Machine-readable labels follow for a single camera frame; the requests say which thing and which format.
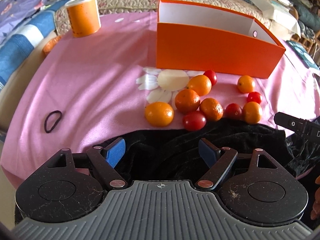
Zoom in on red cherry tomato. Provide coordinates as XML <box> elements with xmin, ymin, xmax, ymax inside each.
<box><xmin>182</xmin><ymin>111</ymin><xmax>207</xmax><ymax>132</ymax></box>
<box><xmin>204</xmin><ymin>70</ymin><xmax>217</xmax><ymax>87</ymax></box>
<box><xmin>247</xmin><ymin>92</ymin><xmax>262</xmax><ymax>104</ymax></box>
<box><xmin>224</xmin><ymin>103</ymin><xmax>242</xmax><ymax>120</ymax></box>

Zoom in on small orange citrus fruit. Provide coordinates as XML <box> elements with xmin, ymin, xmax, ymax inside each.
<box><xmin>237</xmin><ymin>75</ymin><xmax>255</xmax><ymax>94</ymax></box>
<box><xmin>242</xmin><ymin>101</ymin><xmax>263</xmax><ymax>124</ymax></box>

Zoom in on white cloth on sofa arm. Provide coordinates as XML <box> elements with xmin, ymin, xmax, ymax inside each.
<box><xmin>250</xmin><ymin>0</ymin><xmax>301</xmax><ymax>40</ymax></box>

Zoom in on black velvet cloth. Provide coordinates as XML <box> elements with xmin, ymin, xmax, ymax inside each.
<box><xmin>115</xmin><ymin>119</ymin><xmax>319</xmax><ymax>181</ymax></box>

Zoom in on pink floral tablecloth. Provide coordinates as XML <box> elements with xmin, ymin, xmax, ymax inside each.
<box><xmin>0</xmin><ymin>11</ymin><xmax>320</xmax><ymax>188</ymax></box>

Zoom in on teal book on table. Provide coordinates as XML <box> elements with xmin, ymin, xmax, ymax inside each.
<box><xmin>286</xmin><ymin>41</ymin><xmax>319</xmax><ymax>70</ymax></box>

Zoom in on orange small lid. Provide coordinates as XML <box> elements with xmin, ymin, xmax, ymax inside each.
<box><xmin>42</xmin><ymin>35</ymin><xmax>62</xmax><ymax>56</ymax></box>

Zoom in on orange cardboard box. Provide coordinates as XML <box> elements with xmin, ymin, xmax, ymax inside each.
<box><xmin>156</xmin><ymin>0</ymin><xmax>286</xmax><ymax>79</ymax></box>

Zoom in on blue white striped cloth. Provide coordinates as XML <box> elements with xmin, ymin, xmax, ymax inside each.
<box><xmin>1</xmin><ymin>0</ymin><xmax>69</xmax><ymax>88</ymax></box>

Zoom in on orange cylindrical cup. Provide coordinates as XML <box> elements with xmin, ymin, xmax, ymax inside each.
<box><xmin>65</xmin><ymin>0</ymin><xmax>101</xmax><ymax>38</ymax></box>

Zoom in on purple floral blanket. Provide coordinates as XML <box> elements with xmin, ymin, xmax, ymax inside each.
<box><xmin>1</xmin><ymin>0</ymin><xmax>49</xmax><ymax>36</ymax></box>

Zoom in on black hair tie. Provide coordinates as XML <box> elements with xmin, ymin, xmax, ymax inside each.
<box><xmin>43</xmin><ymin>109</ymin><xmax>63</xmax><ymax>134</ymax></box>

